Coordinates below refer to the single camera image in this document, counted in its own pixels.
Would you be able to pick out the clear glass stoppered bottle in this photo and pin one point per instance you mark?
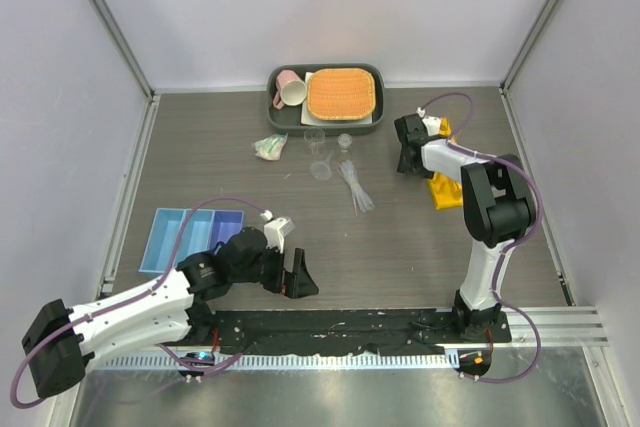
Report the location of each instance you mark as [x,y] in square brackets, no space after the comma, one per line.
[345,142]

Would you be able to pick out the clear glass beaker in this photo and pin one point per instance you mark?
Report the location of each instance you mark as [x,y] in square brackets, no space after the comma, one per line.
[315,138]

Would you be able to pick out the bundle of plastic pipettes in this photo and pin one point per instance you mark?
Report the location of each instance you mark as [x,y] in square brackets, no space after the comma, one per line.
[361,200]

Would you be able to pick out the plastic glove packet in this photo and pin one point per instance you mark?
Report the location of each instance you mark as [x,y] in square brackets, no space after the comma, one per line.
[270,148]

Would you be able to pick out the blue three-compartment organizer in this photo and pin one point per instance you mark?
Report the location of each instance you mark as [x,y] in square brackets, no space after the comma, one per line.
[205,229]

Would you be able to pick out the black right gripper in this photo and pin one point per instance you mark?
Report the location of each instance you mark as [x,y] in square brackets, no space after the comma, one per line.
[414,171]

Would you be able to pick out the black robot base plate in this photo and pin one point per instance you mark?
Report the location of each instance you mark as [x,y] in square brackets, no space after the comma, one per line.
[386,332]

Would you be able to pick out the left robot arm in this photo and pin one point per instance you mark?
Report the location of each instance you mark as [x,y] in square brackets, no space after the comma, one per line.
[63,343]

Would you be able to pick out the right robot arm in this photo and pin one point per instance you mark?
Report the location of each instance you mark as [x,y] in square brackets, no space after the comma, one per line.
[499,210]

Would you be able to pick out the pink ceramic mug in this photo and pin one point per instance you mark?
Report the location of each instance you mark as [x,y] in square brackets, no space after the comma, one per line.
[291,90]

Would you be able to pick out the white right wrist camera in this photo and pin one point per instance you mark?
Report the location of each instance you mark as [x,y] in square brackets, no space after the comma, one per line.
[432,124]

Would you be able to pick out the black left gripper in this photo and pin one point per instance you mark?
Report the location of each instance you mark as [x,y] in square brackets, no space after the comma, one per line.
[298,283]

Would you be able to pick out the white slotted cable duct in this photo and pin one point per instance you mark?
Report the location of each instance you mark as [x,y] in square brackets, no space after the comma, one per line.
[157,360]

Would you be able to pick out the yellow test tube rack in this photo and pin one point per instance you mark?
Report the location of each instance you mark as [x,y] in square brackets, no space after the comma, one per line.
[446,193]

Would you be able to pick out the dark green plastic tray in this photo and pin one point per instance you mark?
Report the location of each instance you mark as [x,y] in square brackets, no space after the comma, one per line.
[294,120]

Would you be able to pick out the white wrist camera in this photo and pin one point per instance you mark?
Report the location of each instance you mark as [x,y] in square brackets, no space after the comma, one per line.
[432,124]
[275,230]

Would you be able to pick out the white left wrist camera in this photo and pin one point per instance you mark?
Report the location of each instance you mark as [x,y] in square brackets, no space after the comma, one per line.
[275,230]

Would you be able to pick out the clear plastic funnel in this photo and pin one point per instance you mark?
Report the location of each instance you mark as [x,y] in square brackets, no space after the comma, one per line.
[321,169]

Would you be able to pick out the orange woven basket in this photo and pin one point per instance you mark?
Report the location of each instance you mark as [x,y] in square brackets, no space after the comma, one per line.
[341,94]

